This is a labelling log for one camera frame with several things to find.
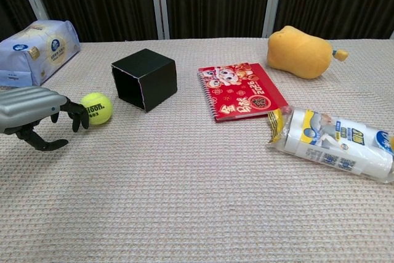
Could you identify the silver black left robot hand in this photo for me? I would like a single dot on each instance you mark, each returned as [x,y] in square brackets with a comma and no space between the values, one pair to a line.
[27,106]

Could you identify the yellow tennis ball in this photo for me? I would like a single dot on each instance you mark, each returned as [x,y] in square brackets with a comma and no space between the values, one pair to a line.
[98,108]

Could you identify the black open cube box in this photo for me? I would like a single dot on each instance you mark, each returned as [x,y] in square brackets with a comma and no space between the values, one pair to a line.
[154,78]

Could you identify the blue tissue pack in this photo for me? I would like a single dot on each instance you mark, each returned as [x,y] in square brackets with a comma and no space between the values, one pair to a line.
[37,53]

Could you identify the woven beige tablecloth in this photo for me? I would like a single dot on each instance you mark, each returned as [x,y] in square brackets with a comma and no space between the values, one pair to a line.
[191,183]

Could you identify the red spiral notebook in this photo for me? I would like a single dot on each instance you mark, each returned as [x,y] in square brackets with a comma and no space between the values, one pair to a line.
[243,93]

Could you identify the yellow plush toy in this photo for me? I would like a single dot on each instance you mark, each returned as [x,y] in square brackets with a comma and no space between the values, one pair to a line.
[297,52]

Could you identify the lint roller refill pack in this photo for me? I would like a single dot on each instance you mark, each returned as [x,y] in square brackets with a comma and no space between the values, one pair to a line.
[332,143]

